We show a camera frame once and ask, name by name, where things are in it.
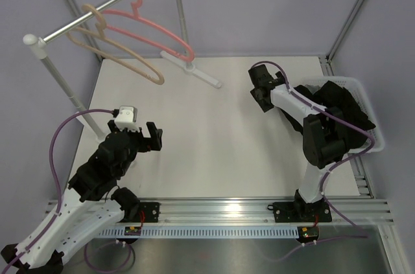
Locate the black shirt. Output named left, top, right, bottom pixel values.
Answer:
left=280, top=81, right=375, bottom=149

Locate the pink plastic hanger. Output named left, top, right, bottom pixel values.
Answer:
left=102, top=0, right=195, bottom=63

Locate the beige plastic hanger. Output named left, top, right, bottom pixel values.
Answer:
left=66, top=3, right=165, bottom=86

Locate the grey shirt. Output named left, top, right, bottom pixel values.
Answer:
left=305, top=84, right=321, bottom=94

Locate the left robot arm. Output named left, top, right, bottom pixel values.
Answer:
left=1, top=120, right=163, bottom=273

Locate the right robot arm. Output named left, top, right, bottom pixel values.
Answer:
left=248, top=61, right=375, bottom=223

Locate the white plastic basket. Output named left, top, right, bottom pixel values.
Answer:
left=300, top=76, right=385, bottom=154

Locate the metal clothes rack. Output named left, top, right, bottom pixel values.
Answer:
left=23, top=0, right=222, bottom=141

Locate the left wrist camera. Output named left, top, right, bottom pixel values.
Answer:
left=114, top=106, right=138, bottom=131

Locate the white slotted cable duct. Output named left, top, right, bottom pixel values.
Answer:
left=96, top=225, right=299, bottom=239

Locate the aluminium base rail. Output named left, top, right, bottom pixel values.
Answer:
left=45, top=196, right=393, bottom=226

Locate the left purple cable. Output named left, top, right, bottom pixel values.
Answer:
left=0, top=108, right=134, bottom=274

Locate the purple cable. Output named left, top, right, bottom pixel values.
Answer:
left=252, top=61, right=379, bottom=262
left=0, top=108, right=134, bottom=274

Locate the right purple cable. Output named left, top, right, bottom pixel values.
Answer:
left=252, top=61, right=379, bottom=262

